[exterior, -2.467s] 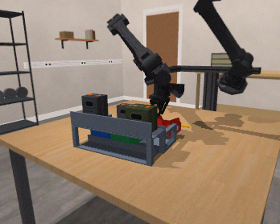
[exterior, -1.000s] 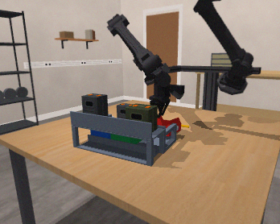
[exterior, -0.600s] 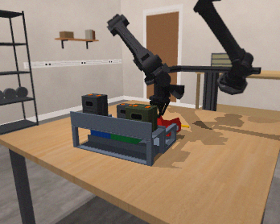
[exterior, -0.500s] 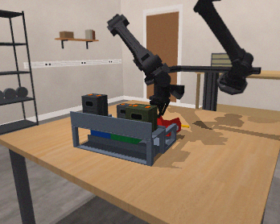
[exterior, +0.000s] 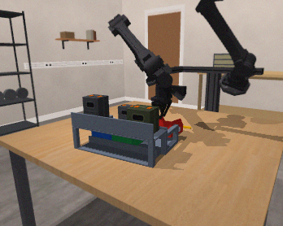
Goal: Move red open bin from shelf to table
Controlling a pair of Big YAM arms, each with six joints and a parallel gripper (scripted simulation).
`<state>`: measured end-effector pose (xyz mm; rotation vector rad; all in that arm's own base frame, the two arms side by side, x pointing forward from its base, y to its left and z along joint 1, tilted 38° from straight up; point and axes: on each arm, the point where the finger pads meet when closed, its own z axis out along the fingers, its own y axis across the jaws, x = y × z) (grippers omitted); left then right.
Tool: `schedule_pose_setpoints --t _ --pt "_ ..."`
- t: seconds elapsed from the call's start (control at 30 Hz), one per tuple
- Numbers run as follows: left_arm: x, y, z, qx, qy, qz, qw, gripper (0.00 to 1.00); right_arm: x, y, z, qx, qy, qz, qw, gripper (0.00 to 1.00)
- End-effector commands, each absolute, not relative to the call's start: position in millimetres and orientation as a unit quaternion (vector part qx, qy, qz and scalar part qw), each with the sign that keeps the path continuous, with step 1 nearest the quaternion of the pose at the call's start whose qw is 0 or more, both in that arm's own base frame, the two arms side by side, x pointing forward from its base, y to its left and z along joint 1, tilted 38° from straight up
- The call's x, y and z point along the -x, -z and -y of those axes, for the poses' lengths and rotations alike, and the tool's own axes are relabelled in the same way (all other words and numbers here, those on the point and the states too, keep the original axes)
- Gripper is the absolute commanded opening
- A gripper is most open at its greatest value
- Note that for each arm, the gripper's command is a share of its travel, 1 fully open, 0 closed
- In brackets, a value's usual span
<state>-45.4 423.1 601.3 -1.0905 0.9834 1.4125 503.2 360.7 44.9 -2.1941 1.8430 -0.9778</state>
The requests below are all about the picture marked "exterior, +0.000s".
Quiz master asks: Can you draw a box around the grey metal shelf rack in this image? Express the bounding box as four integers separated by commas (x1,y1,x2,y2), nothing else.
71,112,181,167

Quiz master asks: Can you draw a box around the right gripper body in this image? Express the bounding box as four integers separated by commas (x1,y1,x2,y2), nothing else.
151,85,172,104

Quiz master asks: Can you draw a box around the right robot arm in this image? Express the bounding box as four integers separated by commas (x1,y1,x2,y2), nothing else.
108,15,186,100

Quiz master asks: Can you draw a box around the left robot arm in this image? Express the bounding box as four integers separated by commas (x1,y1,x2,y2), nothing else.
195,0,256,91

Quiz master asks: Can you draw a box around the green open bin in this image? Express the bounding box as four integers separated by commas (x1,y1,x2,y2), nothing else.
111,135,143,146

